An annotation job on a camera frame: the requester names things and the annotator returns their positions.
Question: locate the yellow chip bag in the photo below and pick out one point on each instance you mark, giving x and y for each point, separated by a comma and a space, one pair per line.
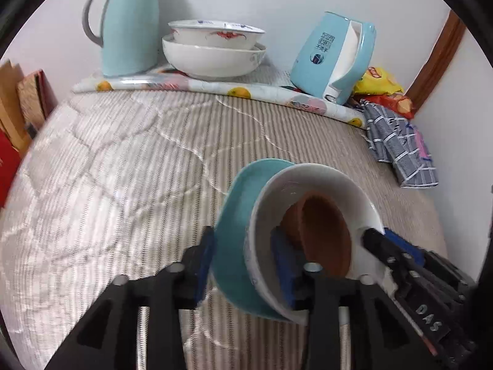
379, 81

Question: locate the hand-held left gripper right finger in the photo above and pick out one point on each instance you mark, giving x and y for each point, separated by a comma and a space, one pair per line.
283, 266

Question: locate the pink plastic packet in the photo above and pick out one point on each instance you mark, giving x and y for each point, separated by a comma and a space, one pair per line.
423, 142

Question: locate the light blue square plate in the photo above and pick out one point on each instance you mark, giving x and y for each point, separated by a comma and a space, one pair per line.
231, 246

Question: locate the dark snack packet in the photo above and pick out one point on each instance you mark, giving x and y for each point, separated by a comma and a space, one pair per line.
353, 102

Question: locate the patterned brown box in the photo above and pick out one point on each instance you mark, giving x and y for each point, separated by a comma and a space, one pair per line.
36, 96

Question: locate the light blue thermos jug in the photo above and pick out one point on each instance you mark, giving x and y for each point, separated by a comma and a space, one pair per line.
131, 31

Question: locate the white bowl red bat print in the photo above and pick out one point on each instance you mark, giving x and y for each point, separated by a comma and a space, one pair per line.
200, 36

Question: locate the grey checked cloth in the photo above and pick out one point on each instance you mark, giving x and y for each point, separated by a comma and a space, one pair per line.
400, 150

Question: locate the wooden door frame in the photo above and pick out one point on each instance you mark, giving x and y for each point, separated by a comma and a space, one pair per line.
443, 54

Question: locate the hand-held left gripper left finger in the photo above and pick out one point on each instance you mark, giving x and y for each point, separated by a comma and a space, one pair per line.
204, 262

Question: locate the fruit print table cover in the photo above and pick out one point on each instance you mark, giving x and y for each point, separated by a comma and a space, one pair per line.
269, 94

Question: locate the white bowl grey swirl print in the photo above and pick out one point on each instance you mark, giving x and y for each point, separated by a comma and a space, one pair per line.
208, 63

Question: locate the striped quilted bed cover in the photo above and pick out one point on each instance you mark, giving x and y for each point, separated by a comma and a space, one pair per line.
115, 181

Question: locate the red chip bag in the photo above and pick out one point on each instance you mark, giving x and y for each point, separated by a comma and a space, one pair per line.
396, 104

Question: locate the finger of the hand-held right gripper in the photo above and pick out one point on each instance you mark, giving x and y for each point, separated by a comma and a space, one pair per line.
381, 246
408, 247

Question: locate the light blue electric kettle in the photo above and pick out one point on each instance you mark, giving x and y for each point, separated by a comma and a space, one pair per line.
312, 57

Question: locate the plain white bowl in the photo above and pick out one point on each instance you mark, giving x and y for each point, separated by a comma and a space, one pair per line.
319, 181

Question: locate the red box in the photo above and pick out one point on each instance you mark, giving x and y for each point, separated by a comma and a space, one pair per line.
7, 165

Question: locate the brown bowl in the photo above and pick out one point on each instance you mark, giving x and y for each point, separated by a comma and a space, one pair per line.
327, 235

